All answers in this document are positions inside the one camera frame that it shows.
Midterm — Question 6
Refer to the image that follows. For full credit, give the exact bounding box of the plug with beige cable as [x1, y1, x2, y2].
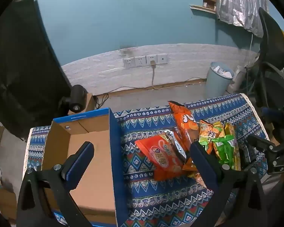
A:
[151, 61, 161, 90]

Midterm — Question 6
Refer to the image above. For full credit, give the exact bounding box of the blue cardboard box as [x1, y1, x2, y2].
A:
[41, 107, 129, 226]

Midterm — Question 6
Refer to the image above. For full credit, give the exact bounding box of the large black panel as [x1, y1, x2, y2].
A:
[0, 0, 73, 138]

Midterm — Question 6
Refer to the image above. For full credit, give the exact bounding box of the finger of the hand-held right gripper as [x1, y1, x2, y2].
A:
[247, 135, 276, 154]
[241, 144, 268, 171]

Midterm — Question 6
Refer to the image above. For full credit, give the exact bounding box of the black cable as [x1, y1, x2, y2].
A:
[95, 93, 109, 110]

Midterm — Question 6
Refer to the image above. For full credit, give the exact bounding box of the tall orange snack bag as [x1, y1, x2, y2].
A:
[168, 100, 200, 152]

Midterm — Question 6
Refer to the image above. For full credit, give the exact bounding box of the green snack packet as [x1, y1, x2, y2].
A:
[200, 134, 235, 169]

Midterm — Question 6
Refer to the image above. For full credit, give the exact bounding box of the brown cardboard sheet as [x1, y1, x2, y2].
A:
[0, 189, 17, 218]

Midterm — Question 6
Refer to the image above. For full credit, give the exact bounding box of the black camera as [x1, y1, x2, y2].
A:
[59, 84, 88, 113]

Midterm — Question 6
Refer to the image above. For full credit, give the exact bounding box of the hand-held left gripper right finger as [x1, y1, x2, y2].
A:
[190, 142, 275, 227]

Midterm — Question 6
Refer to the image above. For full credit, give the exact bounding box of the orange yellow snack stick bag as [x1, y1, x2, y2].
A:
[198, 120, 224, 154]

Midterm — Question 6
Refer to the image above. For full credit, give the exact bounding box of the small brown cardboard box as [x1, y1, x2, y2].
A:
[67, 92, 96, 116]

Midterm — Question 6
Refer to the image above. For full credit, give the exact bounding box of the silver foil snack packet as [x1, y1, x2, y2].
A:
[162, 130, 188, 161]

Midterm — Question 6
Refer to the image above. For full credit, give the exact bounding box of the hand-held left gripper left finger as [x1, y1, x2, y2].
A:
[16, 141, 95, 227]

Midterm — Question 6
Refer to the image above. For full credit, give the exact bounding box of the silver foil curtain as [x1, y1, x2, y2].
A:
[216, 0, 268, 38]

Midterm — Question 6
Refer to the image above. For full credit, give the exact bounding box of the red orange snack bag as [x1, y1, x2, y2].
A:
[134, 134, 185, 181]

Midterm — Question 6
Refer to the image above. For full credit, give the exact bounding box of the wooden window sill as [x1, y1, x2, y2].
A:
[190, 4, 216, 13]

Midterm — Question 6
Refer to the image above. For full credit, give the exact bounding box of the blue patterned tablecloth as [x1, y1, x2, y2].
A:
[25, 93, 270, 227]

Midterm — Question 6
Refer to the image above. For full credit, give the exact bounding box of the light blue trash bin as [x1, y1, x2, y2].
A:
[205, 61, 235, 97]

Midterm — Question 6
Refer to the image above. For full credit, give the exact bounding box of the black office chair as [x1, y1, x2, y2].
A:
[248, 7, 284, 138]

